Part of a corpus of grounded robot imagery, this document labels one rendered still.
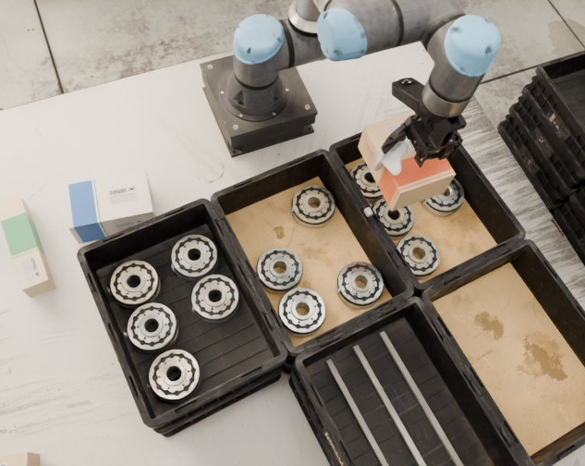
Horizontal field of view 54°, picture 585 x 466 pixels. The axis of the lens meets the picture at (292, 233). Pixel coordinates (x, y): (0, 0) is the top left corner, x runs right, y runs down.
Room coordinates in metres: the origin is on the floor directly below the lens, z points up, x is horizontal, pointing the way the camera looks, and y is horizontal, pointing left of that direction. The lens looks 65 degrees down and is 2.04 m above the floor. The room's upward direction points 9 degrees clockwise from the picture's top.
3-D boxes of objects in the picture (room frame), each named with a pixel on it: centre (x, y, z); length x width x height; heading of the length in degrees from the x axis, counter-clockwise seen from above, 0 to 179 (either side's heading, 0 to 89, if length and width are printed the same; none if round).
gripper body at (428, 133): (0.62, -0.21, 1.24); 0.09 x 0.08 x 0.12; 31
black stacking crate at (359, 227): (0.50, -0.04, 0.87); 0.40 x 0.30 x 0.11; 36
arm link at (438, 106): (0.63, -0.21, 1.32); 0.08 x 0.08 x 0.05
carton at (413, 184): (0.64, -0.20, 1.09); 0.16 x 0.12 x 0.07; 31
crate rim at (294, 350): (0.50, -0.04, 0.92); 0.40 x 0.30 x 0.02; 36
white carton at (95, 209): (0.59, 0.46, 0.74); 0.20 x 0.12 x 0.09; 114
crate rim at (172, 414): (0.33, 0.20, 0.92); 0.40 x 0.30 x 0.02; 36
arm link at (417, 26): (0.70, -0.14, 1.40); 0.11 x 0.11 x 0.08; 30
